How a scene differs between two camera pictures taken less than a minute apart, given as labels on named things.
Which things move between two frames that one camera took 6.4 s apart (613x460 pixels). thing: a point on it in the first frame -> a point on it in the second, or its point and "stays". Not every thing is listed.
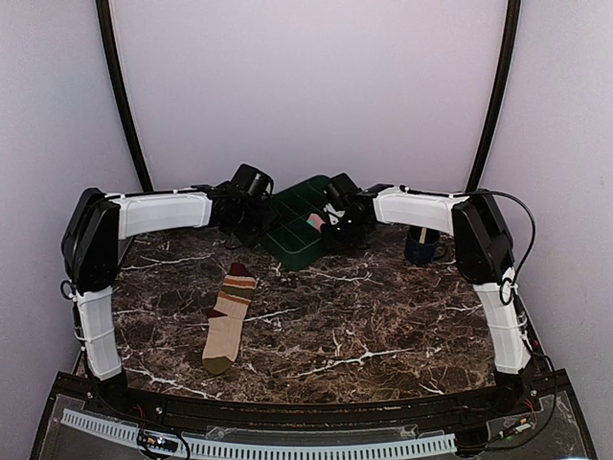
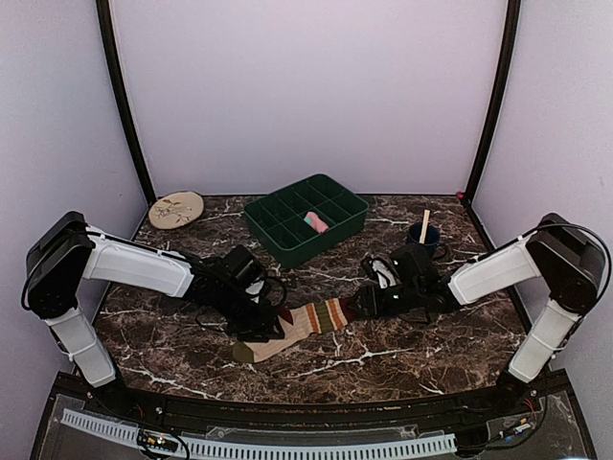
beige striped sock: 223,330 -> 299,322
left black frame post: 106,25 stays
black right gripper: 338,246 -> 371,298
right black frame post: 512,16 stays
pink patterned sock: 316,221 stays
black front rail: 196,409 stays
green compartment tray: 291,241 stays
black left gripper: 269,219 -> 261,326
